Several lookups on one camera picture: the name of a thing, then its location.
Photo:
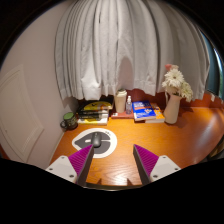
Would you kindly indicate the green camouflage mug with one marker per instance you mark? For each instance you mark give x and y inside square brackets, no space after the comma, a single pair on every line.
[70,120]

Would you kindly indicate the white pleated curtain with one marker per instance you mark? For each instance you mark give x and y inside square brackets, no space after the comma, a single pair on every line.
[116,43]

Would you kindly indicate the blue paperback book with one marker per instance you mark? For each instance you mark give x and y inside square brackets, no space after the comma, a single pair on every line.
[143,111]

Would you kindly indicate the white panelled door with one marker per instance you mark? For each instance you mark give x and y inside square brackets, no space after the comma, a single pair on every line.
[18,116]

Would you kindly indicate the white ceramic vase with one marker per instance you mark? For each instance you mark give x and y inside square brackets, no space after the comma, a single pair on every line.
[172,111]

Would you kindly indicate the round white grey mouse pad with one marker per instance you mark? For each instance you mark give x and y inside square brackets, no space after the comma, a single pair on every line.
[108,146]

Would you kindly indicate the red brown flat book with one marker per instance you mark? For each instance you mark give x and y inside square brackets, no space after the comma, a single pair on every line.
[121,116]

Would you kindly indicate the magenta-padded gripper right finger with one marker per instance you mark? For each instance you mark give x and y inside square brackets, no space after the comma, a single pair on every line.
[148,161]

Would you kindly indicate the cream artificial flower bouquet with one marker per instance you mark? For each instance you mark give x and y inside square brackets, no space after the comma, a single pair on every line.
[175,80]

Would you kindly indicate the clear small spray bottle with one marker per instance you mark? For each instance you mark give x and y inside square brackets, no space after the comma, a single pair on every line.
[128,106]

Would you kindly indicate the dark grey computer mouse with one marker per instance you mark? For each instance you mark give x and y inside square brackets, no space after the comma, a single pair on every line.
[96,140]

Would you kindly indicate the beige lidded tumbler cup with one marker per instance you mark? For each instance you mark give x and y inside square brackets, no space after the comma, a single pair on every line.
[120,101]

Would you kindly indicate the stack of black yellow books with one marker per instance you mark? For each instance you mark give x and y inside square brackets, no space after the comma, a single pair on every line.
[93,113]

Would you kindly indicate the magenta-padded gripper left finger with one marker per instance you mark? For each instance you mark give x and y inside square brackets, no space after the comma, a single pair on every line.
[78,161]

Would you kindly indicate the dark glass window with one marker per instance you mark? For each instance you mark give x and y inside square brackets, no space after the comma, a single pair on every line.
[215,73]

